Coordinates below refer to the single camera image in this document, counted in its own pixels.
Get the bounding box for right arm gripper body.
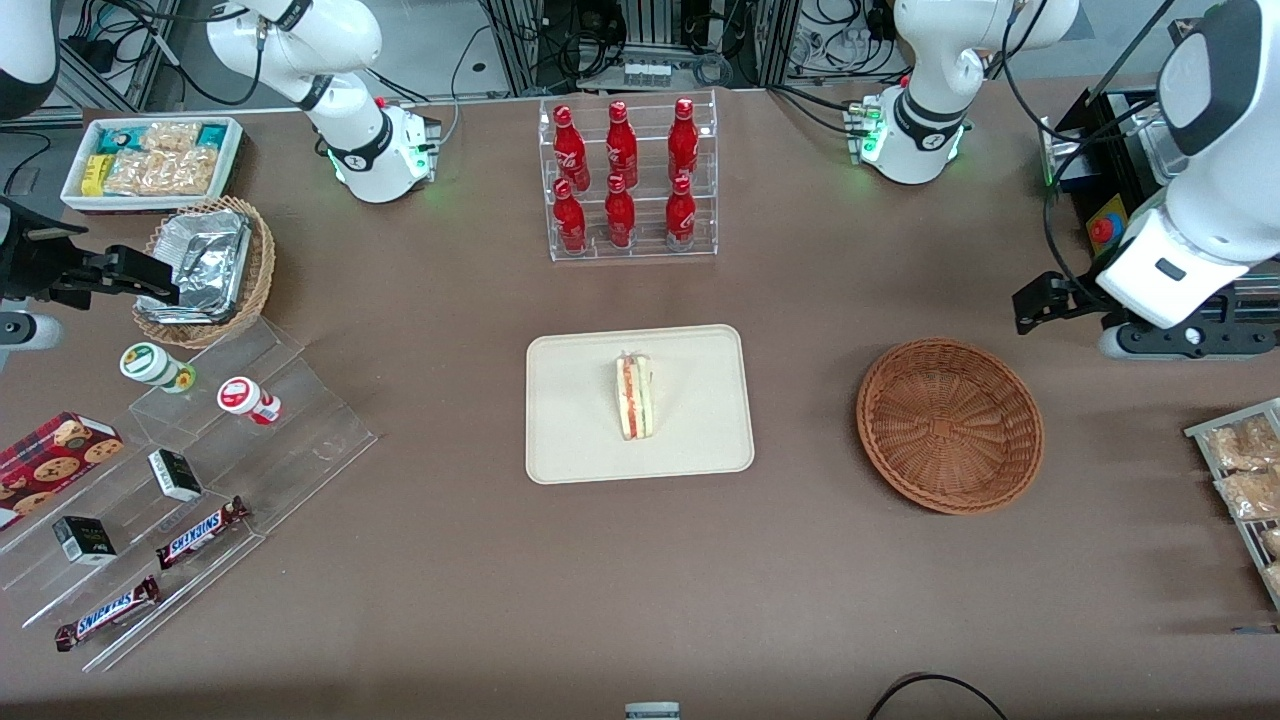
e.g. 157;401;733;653
0;194;98;308

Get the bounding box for plastic triangle sandwich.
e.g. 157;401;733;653
612;349;662;444

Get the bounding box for light wicker basket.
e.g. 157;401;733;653
132;196;277;350

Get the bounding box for brown round wicker basket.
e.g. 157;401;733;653
856;337;1045;516

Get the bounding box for beige rectangular serving tray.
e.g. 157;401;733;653
525;323;756;486

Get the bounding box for stacked aluminium foil containers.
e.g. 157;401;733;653
137;209;252;323

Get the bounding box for green lid yogurt cup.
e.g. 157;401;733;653
119;342;197;394

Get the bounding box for clear bag of crackers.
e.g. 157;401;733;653
140;121;201;156
104;148;218;197

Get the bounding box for white rectangular snack bin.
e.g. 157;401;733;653
60;116;245;214

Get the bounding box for red lid yogurt cup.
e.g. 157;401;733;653
216;376;284;427

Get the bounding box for black food warmer machine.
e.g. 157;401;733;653
1038;84;1280;336

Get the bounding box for red plaid cookie box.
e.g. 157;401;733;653
0;411;125;532

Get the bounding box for small black carton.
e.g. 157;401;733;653
147;448;204;503
51;515;118;567

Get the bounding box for clear acrylic stepped stand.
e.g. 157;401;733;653
0;317;380;674

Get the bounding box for snickers chocolate bar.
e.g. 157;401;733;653
154;496;252;570
54;575;162;652

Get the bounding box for clear acrylic bottle rack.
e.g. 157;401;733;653
537;89;720;264

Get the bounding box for red cola bottle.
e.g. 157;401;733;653
664;175;698;252
552;178;589;254
552;104;590;192
605;100;640;190
667;97;700;185
604;174;638;250

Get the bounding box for white power strip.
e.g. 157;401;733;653
578;58;701;92

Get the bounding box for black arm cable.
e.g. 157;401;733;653
1000;0;1181;296

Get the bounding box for metal wire snack tray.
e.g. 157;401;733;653
1184;397;1280;612

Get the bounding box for black floor cable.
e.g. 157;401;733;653
864;672;1012;720

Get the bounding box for aluminium frame rack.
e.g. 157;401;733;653
478;0;803;98

